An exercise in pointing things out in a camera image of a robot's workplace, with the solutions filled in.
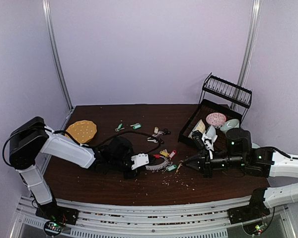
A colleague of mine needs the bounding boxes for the metal keyring with red handle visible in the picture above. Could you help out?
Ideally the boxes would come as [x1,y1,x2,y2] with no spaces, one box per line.
[145,155,172,171]

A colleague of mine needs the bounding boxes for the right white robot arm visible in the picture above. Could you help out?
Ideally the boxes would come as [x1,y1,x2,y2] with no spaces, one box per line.
[182,128,298,224]

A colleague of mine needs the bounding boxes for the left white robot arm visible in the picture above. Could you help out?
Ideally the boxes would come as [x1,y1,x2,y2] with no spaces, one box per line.
[2,117,155,226]

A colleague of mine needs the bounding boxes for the keys with yellow tag cluster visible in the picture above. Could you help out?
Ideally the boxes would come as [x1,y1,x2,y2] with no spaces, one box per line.
[147,127,171,143]

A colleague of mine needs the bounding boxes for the light blue ribbed bowl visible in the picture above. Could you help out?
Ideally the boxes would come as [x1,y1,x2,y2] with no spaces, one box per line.
[206,125,218,143]

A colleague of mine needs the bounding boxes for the yellow checked bowl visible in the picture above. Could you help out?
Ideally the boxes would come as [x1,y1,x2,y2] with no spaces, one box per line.
[188,119,206,139]

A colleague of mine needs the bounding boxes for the pink patterned bowl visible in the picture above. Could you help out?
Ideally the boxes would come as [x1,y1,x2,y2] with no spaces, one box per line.
[206,113,226,128]

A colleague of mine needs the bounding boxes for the pale green bowl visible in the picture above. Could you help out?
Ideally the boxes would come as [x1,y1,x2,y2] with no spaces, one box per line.
[220,119,240,134]

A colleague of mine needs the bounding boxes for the key with dark green tag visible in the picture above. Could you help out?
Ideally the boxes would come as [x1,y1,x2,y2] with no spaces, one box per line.
[115,123,125,132]

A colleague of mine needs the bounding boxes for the key with light green tag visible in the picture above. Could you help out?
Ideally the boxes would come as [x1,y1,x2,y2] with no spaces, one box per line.
[130,123,142,130]

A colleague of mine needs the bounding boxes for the black dish rack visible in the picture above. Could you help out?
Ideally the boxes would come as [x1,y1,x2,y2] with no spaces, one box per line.
[178,74,252,148]

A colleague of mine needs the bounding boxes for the yellow dotted plate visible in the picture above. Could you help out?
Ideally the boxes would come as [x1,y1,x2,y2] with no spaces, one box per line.
[66,120,97,143]

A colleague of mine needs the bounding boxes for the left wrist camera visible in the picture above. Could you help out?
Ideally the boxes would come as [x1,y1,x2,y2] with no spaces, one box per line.
[131,153,155,170]

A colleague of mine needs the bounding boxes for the green tag on ring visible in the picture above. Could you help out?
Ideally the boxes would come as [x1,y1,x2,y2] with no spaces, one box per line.
[166,165,177,172]

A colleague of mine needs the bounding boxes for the red tag on ring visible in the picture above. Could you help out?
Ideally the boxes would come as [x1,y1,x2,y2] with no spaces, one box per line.
[169,150,177,159]

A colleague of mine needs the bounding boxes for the yellow tag on ring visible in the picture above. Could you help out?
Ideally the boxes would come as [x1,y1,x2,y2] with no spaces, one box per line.
[159,150,169,158]

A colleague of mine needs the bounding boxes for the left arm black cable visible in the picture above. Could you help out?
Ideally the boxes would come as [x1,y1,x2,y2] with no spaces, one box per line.
[43,125,164,156]

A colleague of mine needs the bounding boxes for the right aluminium frame post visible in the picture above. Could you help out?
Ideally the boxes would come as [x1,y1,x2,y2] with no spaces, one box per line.
[230,0,261,111]

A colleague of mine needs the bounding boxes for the aluminium frame post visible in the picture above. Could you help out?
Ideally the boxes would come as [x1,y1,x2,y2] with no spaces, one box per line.
[230,0,261,111]
[42,0,74,111]

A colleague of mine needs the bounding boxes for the left aluminium frame post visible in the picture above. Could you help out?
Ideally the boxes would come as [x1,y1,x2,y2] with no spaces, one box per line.
[42,0,74,111]

